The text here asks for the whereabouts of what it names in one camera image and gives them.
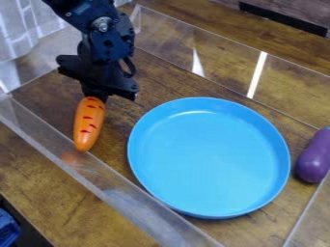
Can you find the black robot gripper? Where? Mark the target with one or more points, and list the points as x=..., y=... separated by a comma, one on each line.
x=102, y=79

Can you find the orange toy carrot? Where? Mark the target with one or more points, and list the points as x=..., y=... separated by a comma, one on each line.
x=88, y=122

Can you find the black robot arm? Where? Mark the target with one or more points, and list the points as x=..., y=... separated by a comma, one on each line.
x=110, y=40

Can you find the blue round plastic tray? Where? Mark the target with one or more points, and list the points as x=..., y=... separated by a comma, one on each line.
x=208, y=156

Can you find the grey checkered curtain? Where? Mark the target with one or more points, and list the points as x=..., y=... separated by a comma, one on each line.
x=27, y=20

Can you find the blue object at corner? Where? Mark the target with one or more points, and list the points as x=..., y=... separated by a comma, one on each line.
x=9, y=229

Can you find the purple toy eggplant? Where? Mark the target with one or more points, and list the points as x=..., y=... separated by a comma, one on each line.
x=313, y=163

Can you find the clear acrylic barrier wall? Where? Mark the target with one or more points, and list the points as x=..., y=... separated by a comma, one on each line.
x=198, y=49

